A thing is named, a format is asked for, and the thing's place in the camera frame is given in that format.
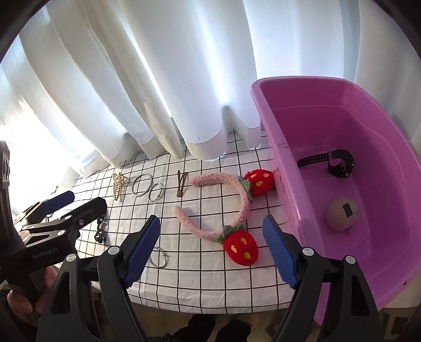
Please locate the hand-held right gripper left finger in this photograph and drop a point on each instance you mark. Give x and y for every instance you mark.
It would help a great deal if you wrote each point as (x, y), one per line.
(143, 250)

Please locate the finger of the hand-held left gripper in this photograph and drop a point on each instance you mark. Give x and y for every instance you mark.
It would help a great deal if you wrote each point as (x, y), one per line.
(57, 202)
(88, 210)

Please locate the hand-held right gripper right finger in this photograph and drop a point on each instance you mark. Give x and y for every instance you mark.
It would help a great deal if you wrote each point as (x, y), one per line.
(279, 253)

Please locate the pearl hair claw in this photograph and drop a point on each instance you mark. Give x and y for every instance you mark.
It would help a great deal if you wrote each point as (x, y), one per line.
(116, 192)

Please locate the pink plastic tub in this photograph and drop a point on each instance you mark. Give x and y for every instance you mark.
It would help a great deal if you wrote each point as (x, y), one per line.
(296, 204)

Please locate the pink strawberry plush headband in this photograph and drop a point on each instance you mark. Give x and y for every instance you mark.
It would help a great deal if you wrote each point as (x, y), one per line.
(245, 204)

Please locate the brown snap hair clip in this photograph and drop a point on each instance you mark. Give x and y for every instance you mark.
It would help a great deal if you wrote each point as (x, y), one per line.
(180, 189)

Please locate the person's left hand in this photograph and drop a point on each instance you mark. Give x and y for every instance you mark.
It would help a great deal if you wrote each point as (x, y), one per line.
(19, 302)

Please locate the small black keyring clasp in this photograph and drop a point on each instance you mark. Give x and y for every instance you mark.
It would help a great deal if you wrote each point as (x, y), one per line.
(99, 233)

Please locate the large silver bangle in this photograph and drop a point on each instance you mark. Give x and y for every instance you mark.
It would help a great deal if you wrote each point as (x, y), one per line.
(133, 186)

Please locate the small silver bangle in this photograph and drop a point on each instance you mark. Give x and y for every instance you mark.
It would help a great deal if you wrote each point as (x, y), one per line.
(149, 196)

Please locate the white grid tablecloth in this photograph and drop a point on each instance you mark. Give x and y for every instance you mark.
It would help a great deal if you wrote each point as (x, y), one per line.
(204, 279)

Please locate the beige round pompom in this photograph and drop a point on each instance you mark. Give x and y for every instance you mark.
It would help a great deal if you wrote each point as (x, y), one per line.
(337, 215)

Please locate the black wristwatch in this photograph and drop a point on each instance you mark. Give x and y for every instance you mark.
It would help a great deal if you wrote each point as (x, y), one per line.
(312, 160)

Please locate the white curtain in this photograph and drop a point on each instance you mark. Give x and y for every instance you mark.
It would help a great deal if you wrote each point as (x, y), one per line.
(164, 65)

